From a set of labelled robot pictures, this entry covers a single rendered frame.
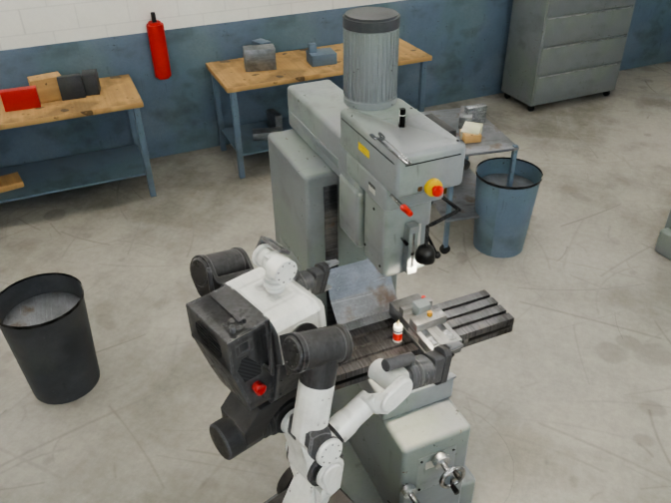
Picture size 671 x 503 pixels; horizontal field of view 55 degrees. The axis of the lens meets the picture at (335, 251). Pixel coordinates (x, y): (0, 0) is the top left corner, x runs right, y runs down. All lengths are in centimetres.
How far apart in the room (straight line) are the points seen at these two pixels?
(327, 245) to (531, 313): 204
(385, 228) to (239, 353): 95
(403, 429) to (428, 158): 116
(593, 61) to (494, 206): 352
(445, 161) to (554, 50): 542
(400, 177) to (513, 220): 278
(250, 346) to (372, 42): 119
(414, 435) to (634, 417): 166
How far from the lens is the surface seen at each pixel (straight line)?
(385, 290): 303
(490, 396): 389
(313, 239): 279
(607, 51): 803
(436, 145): 214
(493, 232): 486
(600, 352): 435
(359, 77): 235
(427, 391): 275
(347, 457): 327
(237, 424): 186
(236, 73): 602
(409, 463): 272
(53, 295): 406
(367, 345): 278
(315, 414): 160
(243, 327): 157
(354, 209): 249
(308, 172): 268
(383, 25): 230
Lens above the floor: 278
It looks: 34 degrees down
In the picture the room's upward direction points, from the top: 1 degrees counter-clockwise
